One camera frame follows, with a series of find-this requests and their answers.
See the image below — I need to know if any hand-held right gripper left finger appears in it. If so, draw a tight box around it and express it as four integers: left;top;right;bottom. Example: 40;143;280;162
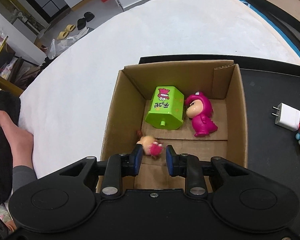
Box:
57;146;143;197

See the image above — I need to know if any pair of black slippers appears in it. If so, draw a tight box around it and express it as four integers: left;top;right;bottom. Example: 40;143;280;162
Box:
76;12;95;30

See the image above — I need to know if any white charger plug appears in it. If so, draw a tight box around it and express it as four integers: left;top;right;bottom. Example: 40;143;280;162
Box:
272;102;300;132

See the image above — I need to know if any pair of yellow slippers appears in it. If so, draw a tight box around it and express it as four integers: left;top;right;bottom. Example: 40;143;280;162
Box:
58;24;77;40

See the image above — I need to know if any brown cardboard box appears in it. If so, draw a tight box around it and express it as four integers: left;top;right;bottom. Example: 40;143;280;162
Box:
96;60;248;193

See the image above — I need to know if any yellow framed shelf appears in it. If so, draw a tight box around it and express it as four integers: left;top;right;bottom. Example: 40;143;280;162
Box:
0;22;24;97

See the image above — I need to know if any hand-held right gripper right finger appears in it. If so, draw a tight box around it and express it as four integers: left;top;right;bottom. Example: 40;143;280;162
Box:
165;145;256;197

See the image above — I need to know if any pink dinosaur suit figurine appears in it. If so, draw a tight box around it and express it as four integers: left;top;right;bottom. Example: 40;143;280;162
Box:
185;92;219;138

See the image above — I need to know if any green toy box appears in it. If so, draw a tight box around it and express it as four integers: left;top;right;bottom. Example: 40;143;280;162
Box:
144;86;186;131

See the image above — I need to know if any black cloth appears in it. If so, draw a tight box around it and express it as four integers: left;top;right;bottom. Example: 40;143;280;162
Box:
0;88;22;205

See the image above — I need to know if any white plastic bag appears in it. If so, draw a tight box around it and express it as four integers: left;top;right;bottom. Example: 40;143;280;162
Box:
48;27;91;58

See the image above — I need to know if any brown haired doll figurine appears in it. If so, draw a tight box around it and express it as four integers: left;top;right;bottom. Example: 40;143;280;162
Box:
136;130;164;159

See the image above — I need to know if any black tray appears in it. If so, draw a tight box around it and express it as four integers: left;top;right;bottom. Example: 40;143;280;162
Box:
138;56;300;200

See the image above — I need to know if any person's left leg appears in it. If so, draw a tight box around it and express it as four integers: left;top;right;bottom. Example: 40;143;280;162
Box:
0;109;38;196

